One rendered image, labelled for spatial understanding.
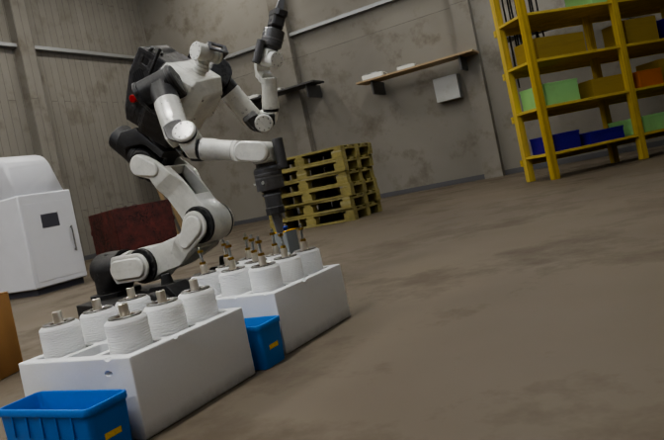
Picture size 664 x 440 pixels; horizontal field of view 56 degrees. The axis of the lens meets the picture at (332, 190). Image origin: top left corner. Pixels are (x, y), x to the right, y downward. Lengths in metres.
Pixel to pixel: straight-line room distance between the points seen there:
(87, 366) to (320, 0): 10.82
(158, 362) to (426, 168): 9.75
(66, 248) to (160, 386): 5.01
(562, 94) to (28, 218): 5.52
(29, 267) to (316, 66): 7.17
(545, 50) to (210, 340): 6.17
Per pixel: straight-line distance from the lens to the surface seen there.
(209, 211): 2.40
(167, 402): 1.51
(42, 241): 6.33
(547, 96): 7.24
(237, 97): 2.65
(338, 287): 2.11
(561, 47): 7.49
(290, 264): 1.96
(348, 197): 6.88
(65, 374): 1.61
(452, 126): 10.85
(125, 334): 1.49
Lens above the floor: 0.45
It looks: 1 degrees down
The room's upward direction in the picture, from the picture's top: 12 degrees counter-clockwise
